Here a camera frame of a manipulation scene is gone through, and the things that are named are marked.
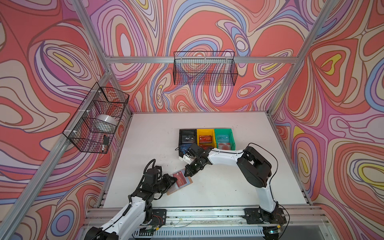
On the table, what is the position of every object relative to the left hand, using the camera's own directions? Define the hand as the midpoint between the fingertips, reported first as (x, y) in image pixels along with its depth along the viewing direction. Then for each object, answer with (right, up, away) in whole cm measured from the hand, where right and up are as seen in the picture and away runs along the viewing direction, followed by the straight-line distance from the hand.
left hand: (178, 178), depth 84 cm
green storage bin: (+31, +27, +16) cm, 44 cm away
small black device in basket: (-35, +23, -11) cm, 43 cm away
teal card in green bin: (+29, +22, +17) cm, 40 cm away
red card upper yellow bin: (+16, +21, +17) cm, 32 cm away
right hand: (+5, 0, +3) cm, 6 cm away
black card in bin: (+5, +21, +17) cm, 28 cm away
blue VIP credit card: (+2, +16, +15) cm, 22 cm away
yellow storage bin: (+17, +17, +15) cm, 28 cm away
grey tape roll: (-35, +34, -10) cm, 50 cm away
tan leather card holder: (+2, -2, 0) cm, 3 cm away
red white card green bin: (+29, +17, +15) cm, 37 cm away
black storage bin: (+4, +26, +20) cm, 33 cm away
